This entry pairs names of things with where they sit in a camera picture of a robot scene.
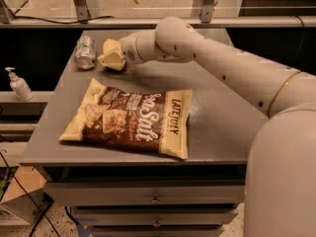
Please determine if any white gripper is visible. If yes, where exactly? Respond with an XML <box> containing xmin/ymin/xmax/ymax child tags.
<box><xmin>98</xmin><ymin>33</ymin><xmax>142</xmax><ymax>71</ymax></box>

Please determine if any yellow sponge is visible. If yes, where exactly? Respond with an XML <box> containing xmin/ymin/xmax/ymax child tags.
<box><xmin>103</xmin><ymin>39</ymin><xmax>121</xmax><ymax>53</ymax></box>

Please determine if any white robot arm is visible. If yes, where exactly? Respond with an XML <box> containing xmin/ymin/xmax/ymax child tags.
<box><xmin>99</xmin><ymin>17</ymin><xmax>316</xmax><ymax>237</ymax></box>

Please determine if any silver green 7up can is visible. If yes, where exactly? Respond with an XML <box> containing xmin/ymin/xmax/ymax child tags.
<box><xmin>73</xmin><ymin>36</ymin><xmax>96</xmax><ymax>69</ymax></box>

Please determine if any brown sea salt chips bag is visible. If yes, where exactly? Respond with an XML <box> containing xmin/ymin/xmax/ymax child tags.
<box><xmin>60</xmin><ymin>79</ymin><xmax>193</xmax><ymax>159</ymax></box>

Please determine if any white pump dispenser bottle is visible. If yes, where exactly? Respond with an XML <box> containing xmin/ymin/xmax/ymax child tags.
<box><xmin>5</xmin><ymin>67</ymin><xmax>33</xmax><ymax>102</ymax></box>

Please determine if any grey drawer cabinet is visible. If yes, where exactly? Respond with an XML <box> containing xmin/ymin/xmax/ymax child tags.
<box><xmin>22</xmin><ymin>28</ymin><xmax>268</xmax><ymax>237</ymax></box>

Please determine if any top grey drawer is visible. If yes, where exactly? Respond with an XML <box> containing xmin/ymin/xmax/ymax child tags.
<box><xmin>44</xmin><ymin>181</ymin><xmax>244</xmax><ymax>206</ymax></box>

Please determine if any grey drawer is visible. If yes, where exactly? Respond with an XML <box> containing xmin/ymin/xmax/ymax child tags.
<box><xmin>73</xmin><ymin>207</ymin><xmax>237</xmax><ymax>227</ymax></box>
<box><xmin>44</xmin><ymin>181</ymin><xmax>244</xmax><ymax>206</ymax></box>
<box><xmin>91</xmin><ymin>226</ymin><xmax>224</xmax><ymax>237</ymax></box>

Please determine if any middle grey drawer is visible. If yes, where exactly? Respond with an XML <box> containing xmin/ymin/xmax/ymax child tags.
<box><xmin>73</xmin><ymin>207</ymin><xmax>237</xmax><ymax>227</ymax></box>

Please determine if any cardboard box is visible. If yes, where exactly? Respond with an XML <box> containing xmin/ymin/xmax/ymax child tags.
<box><xmin>0</xmin><ymin>166</ymin><xmax>45</xmax><ymax>226</ymax></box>

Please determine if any bottom grey drawer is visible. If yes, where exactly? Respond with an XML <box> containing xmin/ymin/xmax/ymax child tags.
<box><xmin>91</xmin><ymin>226</ymin><xmax>224</xmax><ymax>237</ymax></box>

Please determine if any black cable on ledge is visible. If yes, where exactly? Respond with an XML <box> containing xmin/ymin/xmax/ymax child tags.
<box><xmin>13</xmin><ymin>14</ymin><xmax>115</xmax><ymax>26</ymax></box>

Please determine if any left metal bracket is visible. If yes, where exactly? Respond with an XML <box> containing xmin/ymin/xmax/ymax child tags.
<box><xmin>73</xmin><ymin>0</ymin><xmax>101</xmax><ymax>23</ymax></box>

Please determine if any metal bracket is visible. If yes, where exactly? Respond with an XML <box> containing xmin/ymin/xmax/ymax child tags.
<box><xmin>73</xmin><ymin>0</ymin><xmax>101</xmax><ymax>23</ymax></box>
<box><xmin>200</xmin><ymin>0</ymin><xmax>215</xmax><ymax>23</ymax></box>

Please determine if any right metal bracket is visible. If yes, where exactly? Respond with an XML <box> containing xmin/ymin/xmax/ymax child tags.
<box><xmin>200</xmin><ymin>0</ymin><xmax>215</xmax><ymax>23</ymax></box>

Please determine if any black floor cable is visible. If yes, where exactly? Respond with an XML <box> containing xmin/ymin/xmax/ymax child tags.
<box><xmin>0</xmin><ymin>148</ymin><xmax>62</xmax><ymax>237</ymax></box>

